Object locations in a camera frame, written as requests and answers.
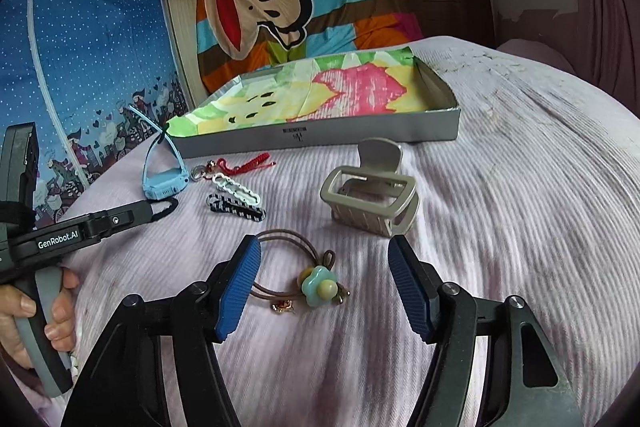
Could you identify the black patterned hair clip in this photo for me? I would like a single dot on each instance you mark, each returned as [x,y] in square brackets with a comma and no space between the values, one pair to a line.
[222,204]

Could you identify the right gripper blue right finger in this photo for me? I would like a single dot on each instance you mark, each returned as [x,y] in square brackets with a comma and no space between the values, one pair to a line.
[417,283]

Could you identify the dark wooden cabinet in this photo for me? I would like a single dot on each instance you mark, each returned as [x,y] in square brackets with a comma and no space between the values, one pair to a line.
[469,20]

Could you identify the light blue smart watch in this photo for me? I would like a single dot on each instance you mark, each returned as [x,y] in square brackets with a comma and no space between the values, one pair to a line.
[161,181]

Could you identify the lavender ribbed bedspread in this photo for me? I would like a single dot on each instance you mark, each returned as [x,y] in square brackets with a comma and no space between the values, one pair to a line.
[538,196]

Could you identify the wooden headboard post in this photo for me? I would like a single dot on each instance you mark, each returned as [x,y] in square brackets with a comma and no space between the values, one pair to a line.
[180,22]

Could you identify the white chain hair clip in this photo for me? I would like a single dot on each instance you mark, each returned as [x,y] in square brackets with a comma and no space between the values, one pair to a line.
[236,190]

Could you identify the person's left hand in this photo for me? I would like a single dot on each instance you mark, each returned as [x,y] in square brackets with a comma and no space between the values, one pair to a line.
[60,330]

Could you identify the grey cardboard box tray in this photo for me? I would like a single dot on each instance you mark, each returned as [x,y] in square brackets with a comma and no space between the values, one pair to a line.
[438,124]

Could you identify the small gold earring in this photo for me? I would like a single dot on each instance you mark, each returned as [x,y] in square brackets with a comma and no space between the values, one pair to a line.
[282,306]

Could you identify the pink window curtain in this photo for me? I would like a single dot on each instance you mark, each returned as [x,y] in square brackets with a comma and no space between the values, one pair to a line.
[599,43]

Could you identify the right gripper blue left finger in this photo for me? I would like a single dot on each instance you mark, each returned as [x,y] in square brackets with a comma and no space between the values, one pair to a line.
[234,284]

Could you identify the colourful painted paper liner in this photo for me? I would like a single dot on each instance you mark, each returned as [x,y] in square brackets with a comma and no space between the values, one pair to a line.
[353,84]

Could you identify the blue starry cartoon curtain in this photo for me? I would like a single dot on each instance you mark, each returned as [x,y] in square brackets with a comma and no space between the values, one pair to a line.
[94,77]

